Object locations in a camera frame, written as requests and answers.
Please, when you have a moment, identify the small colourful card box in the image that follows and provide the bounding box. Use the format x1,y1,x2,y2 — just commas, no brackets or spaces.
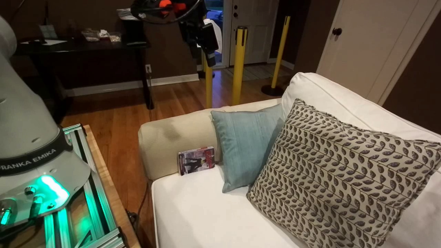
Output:
176,145,218,177

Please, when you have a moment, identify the small picture frame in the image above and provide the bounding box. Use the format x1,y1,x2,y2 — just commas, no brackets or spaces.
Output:
38,24,59,42

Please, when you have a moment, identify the dark box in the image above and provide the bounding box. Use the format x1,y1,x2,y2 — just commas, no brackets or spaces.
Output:
120,18,149,47

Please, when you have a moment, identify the black desk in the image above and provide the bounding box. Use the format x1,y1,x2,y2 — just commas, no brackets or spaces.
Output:
14,38,156,113

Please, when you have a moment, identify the leaf patterned grey pillow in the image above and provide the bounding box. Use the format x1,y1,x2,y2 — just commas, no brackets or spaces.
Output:
245,98,441,248

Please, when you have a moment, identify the clutter pile on desk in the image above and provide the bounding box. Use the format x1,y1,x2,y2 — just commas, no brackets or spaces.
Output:
81,28,124,44

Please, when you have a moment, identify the white cloth cover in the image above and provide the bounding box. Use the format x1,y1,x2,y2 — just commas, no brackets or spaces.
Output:
204,18,224,53

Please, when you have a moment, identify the white couch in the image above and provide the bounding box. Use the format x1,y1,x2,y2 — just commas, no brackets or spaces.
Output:
136,71,441,248

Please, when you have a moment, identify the light blue pillow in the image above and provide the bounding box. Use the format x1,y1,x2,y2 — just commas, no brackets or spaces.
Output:
209,104,285,195

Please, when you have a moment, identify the yellow stanchion post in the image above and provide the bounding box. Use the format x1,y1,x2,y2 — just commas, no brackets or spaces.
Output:
200,50,215,111
230,25,249,106
260,16,292,98

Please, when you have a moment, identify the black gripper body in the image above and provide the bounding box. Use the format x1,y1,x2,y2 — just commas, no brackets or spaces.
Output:
178,6,220,58

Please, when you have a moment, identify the white paper sheet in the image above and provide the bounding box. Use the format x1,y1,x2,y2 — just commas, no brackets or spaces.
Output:
40,38,69,49

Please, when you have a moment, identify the white panelled entry door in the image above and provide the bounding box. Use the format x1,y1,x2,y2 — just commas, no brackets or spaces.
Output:
222,0,281,67

